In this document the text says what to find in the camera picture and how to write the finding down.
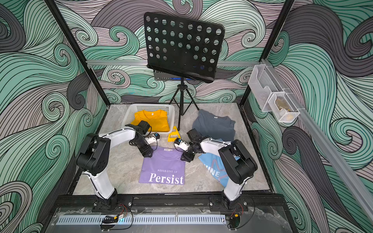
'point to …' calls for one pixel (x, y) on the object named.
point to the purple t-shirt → (164, 166)
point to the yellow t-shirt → (157, 119)
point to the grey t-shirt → (216, 127)
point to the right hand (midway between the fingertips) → (187, 153)
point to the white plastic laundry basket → (170, 108)
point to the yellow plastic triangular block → (174, 135)
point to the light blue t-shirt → (214, 164)
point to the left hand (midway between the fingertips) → (148, 148)
